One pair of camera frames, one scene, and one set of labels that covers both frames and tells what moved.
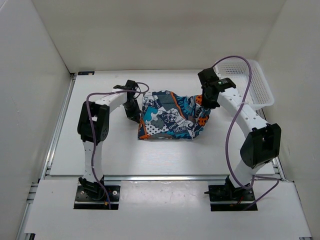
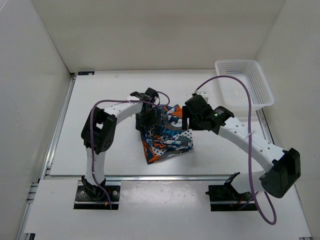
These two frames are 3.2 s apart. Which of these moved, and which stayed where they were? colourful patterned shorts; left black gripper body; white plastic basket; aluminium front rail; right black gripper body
Moved: colourful patterned shorts; left black gripper body; right black gripper body
Stayed: aluminium front rail; white plastic basket
